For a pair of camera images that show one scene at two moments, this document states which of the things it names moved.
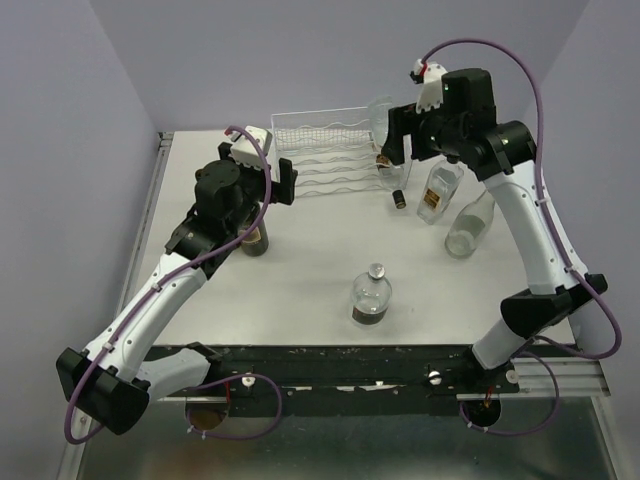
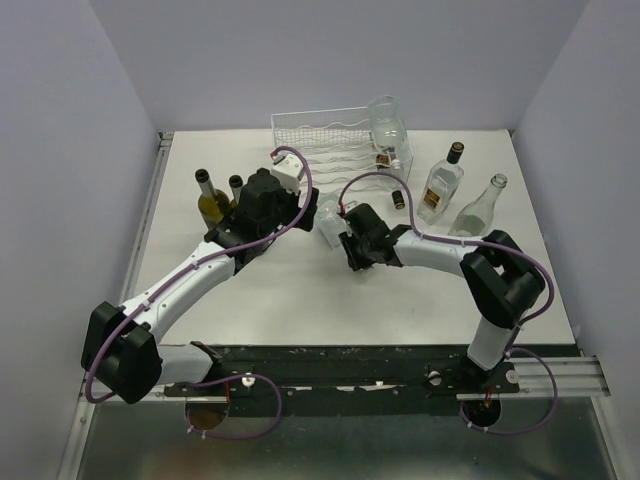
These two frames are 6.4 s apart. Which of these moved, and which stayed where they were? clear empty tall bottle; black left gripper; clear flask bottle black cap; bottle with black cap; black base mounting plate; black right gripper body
Moved: black right gripper body; black left gripper
Stayed: clear empty tall bottle; bottle with black cap; black base mounting plate; clear flask bottle black cap
